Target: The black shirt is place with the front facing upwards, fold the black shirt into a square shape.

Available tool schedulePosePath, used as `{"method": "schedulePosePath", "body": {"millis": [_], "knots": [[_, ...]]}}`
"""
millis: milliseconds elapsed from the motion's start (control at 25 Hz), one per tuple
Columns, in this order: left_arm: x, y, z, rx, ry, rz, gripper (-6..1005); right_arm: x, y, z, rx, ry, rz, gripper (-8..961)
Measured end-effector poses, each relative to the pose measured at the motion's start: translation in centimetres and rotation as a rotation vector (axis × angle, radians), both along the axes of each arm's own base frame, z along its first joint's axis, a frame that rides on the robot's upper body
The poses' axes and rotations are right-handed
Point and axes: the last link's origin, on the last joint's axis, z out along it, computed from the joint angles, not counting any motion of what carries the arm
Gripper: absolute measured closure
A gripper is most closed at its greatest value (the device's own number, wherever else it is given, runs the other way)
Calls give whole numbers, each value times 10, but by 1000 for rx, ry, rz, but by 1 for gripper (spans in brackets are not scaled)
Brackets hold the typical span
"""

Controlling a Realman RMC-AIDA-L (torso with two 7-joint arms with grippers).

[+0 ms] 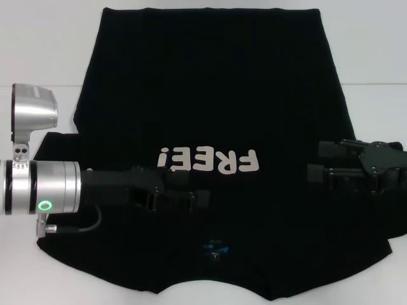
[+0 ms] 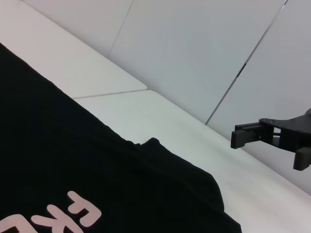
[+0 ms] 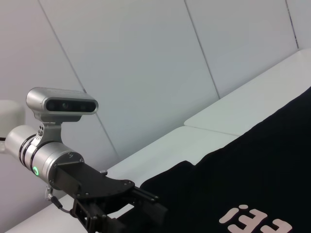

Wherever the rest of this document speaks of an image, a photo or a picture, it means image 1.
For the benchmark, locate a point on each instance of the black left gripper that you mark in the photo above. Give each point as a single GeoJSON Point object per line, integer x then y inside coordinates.
{"type": "Point", "coordinates": [111, 185]}

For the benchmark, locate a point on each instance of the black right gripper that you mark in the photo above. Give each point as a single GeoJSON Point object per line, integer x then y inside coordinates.
{"type": "Point", "coordinates": [386, 165]}

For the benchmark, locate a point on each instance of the black shirt with FREE print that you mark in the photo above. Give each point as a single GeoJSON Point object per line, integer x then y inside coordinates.
{"type": "Point", "coordinates": [206, 95]}

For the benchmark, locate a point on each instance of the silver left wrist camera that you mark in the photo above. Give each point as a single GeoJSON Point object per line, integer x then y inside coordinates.
{"type": "Point", "coordinates": [33, 105]}

